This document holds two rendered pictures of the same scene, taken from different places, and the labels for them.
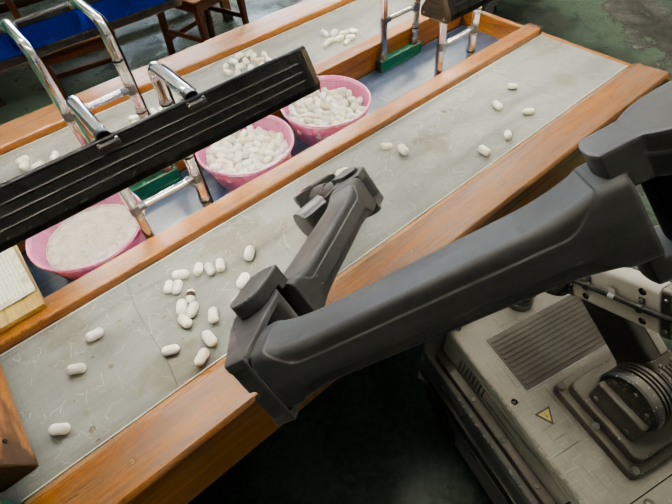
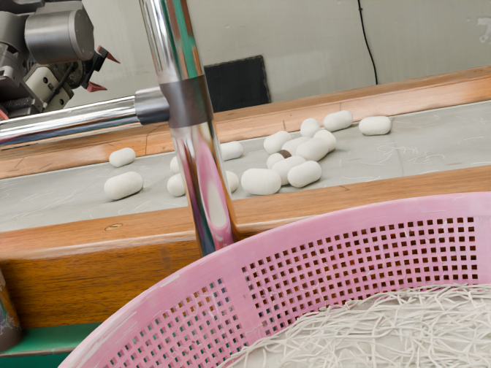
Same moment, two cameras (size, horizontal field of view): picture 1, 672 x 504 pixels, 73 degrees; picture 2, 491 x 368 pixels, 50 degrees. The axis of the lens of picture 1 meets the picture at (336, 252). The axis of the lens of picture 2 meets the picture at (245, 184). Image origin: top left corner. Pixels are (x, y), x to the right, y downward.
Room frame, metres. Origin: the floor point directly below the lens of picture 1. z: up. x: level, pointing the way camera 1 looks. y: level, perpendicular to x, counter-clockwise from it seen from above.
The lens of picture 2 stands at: (0.88, 0.63, 0.87)
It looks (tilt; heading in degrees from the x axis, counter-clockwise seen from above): 16 degrees down; 229
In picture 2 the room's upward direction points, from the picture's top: 12 degrees counter-clockwise
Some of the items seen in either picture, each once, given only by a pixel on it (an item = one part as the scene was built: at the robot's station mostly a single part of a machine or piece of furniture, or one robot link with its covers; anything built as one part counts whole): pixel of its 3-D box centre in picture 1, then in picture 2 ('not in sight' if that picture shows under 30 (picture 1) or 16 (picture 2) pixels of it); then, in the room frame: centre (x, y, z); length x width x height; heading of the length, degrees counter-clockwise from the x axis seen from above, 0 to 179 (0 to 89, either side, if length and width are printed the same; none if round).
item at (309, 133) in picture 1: (326, 113); not in sight; (1.18, -0.01, 0.72); 0.27 x 0.27 x 0.10
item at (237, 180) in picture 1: (248, 155); not in sight; (1.02, 0.21, 0.72); 0.27 x 0.27 x 0.10
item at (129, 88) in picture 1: (99, 110); not in sight; (1.03, 0.55, 0.90); 0.20 x 0.19 x 0.45; 125
